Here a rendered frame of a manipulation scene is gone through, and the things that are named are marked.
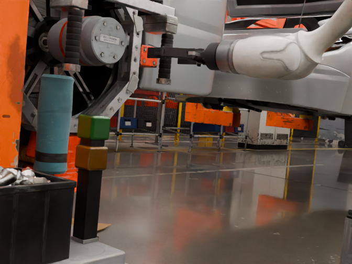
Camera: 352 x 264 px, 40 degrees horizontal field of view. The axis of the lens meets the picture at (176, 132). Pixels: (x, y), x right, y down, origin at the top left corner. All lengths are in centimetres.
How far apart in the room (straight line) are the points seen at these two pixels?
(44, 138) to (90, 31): 31
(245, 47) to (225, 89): 272
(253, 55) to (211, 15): 96
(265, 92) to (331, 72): 50
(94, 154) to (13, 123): 17
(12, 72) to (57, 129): 45
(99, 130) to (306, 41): 71
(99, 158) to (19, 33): 26
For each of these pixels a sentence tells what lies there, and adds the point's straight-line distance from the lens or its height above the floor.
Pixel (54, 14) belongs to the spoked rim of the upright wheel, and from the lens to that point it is 158.
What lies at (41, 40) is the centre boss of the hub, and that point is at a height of 85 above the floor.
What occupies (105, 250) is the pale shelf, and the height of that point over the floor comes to 45.
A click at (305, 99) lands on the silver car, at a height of 83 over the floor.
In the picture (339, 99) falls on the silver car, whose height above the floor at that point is 84.
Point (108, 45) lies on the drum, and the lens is 138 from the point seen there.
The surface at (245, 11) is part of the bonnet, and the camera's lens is 523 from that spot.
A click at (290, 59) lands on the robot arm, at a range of 121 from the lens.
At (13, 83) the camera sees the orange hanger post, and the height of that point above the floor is 70.
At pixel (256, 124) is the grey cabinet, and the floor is 48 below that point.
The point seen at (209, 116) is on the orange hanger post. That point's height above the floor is 61.
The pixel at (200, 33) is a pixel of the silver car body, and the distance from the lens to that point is 210.
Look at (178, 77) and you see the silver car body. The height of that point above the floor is 80.
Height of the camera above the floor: 69
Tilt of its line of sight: 3 degrees down
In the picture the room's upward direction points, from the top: 5 degrees clockwise
